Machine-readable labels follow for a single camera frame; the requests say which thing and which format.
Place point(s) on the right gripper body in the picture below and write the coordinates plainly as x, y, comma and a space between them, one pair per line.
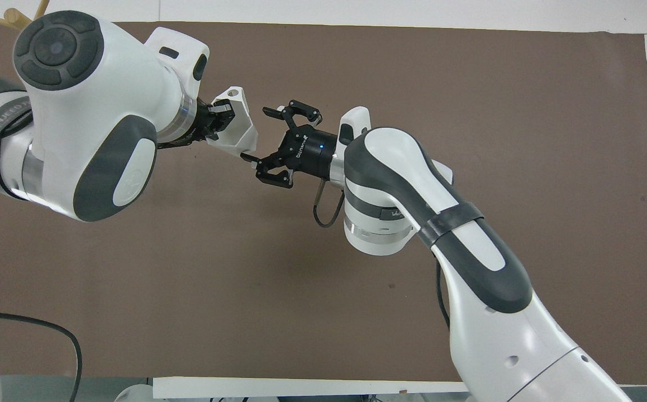
309, 152

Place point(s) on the white plastic block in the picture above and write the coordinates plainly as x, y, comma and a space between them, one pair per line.
242, 131

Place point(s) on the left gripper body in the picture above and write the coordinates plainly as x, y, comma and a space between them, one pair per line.
201, 120

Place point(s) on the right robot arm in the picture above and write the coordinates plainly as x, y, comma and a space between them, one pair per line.
469, 251

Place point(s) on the wooden cup rack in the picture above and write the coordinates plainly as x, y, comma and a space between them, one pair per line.
16, 21

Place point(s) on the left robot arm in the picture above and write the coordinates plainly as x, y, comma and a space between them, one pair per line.
94, 78

